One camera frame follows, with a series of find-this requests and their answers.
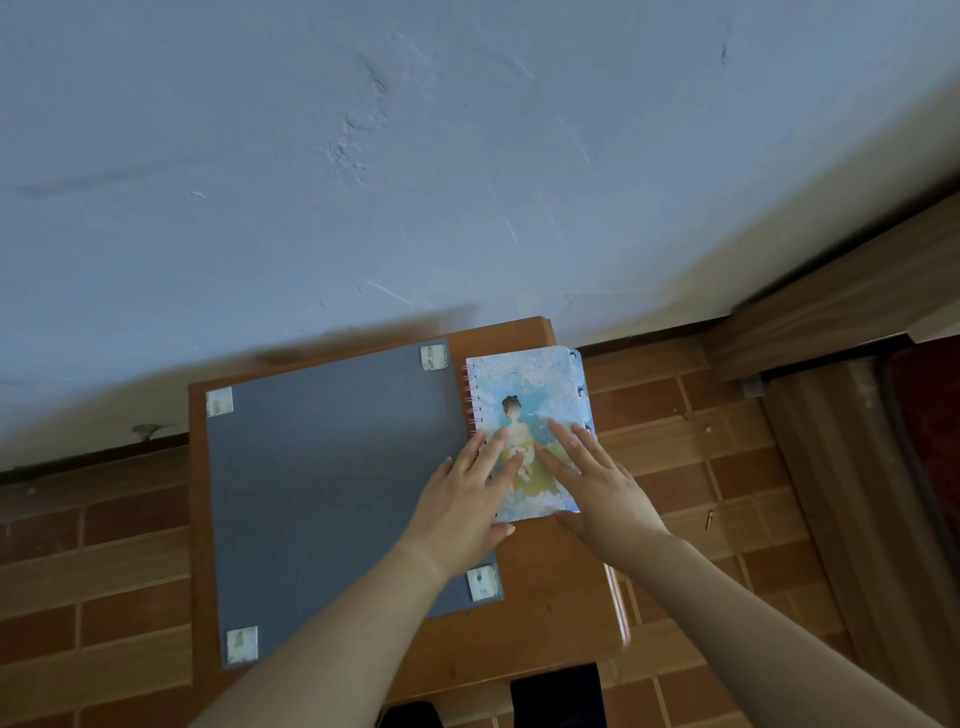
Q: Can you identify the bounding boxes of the person's left hand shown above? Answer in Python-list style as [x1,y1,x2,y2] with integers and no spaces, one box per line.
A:
[397,429,525,585]

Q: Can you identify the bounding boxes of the person's right hand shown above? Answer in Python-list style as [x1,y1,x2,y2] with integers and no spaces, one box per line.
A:
[534,418,671,565]

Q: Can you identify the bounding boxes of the illustrated spiral notebook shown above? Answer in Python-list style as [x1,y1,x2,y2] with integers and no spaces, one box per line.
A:
[463,345,596,524]

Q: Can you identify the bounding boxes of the person's right forearm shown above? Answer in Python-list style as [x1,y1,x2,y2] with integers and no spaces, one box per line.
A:
[606,528,945,728]

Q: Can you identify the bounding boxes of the person's left forearm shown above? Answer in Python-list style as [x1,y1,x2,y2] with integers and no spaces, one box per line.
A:
[191,541,451,728]

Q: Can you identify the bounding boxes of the brown wooden table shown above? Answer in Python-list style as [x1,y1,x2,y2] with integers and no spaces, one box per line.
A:
[187,316,631,728]

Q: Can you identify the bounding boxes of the grey mat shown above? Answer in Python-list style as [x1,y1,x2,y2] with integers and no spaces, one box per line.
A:
[204,339,505,671]

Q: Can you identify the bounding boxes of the person's dark trousers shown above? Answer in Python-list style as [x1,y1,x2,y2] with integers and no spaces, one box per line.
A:
[378,663,608,728]

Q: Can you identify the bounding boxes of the dark red door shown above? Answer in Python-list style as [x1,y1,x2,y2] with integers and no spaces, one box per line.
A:
[881,335,960,560]

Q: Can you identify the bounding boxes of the brown wooden door frame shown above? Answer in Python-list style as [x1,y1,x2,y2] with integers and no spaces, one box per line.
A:
[701,191,960,728]

